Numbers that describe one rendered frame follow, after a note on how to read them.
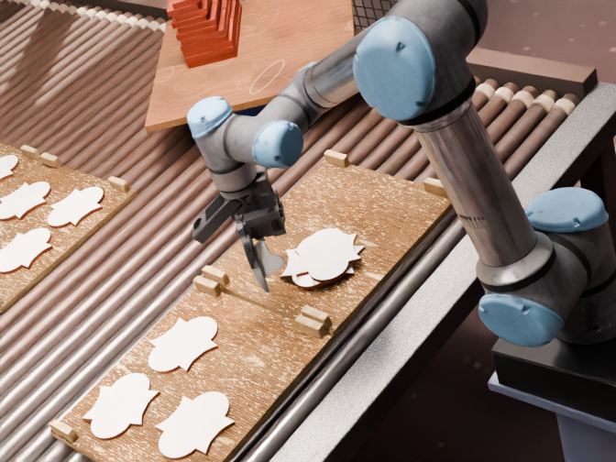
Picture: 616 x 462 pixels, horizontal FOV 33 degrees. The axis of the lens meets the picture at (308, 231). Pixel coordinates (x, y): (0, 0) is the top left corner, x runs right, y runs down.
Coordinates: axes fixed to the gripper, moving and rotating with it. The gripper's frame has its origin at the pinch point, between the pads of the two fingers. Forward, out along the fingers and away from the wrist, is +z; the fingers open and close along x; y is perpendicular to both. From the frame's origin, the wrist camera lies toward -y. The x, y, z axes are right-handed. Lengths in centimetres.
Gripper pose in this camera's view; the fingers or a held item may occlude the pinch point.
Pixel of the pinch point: (262, 267)
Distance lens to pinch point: 190.8
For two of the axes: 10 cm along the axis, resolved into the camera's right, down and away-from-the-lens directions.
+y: 9.5, -2.8, -1.2
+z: 2.9, 7.4, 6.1
